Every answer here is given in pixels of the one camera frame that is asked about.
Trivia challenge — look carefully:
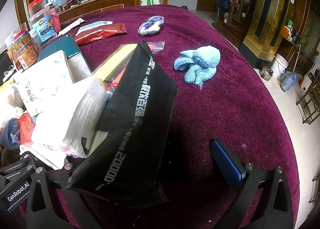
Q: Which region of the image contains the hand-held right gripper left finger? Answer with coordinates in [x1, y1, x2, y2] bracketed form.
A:
[26, 162, 100, 229]

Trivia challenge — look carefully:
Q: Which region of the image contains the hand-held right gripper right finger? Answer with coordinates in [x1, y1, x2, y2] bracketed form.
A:
[211, 139, 294, 229]

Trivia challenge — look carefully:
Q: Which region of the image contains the black snack packet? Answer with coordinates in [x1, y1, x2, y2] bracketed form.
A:
[65, 40, 178, 207]

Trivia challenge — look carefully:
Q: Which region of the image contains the pink white tissue pack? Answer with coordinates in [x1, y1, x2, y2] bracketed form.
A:
[20, 141, 67, 171]

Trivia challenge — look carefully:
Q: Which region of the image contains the red plastic bag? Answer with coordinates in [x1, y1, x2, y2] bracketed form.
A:
[17, 112, 37, 148]

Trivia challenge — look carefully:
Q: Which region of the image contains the clear wrapped tissue pack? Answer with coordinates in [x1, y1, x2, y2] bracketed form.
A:
[31, 76, 109, 158]

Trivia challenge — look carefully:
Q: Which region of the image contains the white fluffy cloth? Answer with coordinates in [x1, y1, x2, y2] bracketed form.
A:
[0, 84, 24, 129]

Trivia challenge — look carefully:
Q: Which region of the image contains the metal kettle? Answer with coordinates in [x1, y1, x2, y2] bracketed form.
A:
[259, 66, 273, 81]

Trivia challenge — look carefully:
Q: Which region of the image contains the white tissue pack teal print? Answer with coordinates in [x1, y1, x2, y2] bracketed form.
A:
[12, 50, 75, 117]

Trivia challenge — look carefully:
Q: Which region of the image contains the wooden chair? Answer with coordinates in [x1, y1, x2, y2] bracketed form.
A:
[296, 69, 320, 124]

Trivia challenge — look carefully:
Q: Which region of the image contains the white plastic bucket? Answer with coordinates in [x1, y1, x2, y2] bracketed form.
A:
[270, 53, 289, 78]

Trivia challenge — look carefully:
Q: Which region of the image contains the white orange container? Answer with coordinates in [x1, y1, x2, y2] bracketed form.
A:
[299, 74, 313, 92]

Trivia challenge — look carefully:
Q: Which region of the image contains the brown label plastic jar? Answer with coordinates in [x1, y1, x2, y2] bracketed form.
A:
[14, 39, 42, 69]

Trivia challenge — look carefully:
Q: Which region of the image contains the zip bag of coloured sheets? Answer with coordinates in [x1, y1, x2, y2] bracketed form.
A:
[91, 41, 165, 89]

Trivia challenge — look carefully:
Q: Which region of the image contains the teal wrapped pack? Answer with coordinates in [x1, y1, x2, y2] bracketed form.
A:
[37, 34, 92, 77]

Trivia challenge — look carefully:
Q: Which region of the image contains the wooden staircase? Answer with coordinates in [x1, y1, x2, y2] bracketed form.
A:
[211, 0, 260, 42]

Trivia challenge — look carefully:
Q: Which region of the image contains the red label clear container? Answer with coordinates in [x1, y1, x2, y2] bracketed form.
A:
[5, 22, 34, 49]

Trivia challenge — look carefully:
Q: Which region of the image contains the blue label plastic jar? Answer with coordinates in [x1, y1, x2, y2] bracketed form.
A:
[29, 14, 59, 44]

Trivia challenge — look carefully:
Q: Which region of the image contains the gold black pillar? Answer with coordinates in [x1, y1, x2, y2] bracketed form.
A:
[239, 0, 308, 69]

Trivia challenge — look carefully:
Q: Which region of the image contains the red foil packet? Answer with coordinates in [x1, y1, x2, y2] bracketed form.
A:
[71, 22, 127, 45]

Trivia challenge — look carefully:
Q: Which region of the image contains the white paper strip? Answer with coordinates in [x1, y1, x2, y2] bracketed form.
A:
[58, 17, 88, 37]

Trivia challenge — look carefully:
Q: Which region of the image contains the blue white plastic wrapped item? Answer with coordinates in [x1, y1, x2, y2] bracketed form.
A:
[138, 16, 165, 37]

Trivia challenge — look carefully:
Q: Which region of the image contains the white blue flat packet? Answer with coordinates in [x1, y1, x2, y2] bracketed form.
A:
[75, 20, 113, 36]

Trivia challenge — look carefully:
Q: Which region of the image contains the pink bottle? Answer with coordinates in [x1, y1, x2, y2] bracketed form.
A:
[49, 7, 62, 35]

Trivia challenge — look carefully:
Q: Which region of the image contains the dark hanging jacket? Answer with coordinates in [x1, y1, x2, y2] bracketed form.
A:
[215, 0, 232, 20]

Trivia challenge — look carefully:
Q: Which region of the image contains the red lid clear jar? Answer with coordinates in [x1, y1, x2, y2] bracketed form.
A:
[27, 0, 49, 18]

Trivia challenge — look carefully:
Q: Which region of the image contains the wooden counter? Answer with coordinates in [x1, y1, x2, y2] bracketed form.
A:
[57, 0, 135, 23]

